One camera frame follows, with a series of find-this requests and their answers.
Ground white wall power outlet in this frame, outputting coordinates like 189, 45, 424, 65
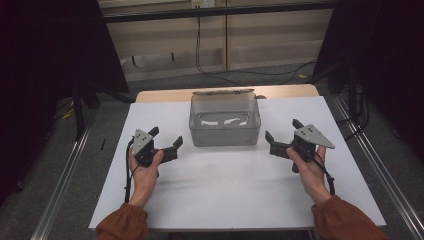
191, 0, 215, 9

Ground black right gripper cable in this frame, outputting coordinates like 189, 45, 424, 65
301, 146, 336, 196

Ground beige wooden cabinet counter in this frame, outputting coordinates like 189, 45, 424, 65
99, 0, 334, 83

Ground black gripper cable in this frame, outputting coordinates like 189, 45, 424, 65
301, 146, 336, 196
124, 138, 141, 204

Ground transparent grey lidded storage box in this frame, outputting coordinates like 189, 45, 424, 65
188, 88, 262, 148

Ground person's left hand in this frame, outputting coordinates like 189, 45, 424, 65
129, 150, 165, 208

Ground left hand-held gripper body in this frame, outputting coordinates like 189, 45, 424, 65
132, 128, 164, 168

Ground black power cable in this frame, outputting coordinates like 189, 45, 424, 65
194, 7, 318, 86

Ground black metal stand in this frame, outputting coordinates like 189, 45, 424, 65
71, 76, 101, 141
328, 59, 368, 128

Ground black curtain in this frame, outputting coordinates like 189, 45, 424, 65
0, 0, 130, 204
313, 0, 424, 161

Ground person's right hand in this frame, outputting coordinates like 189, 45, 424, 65
286, 146, 333, 206

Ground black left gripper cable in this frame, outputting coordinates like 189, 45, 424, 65
124, 138, 141, 204

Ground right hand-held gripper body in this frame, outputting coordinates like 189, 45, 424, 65
288, 124, 335, 174

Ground metal floor rail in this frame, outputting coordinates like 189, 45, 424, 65
331, 94, 424, 238
31, 113, 98, 240

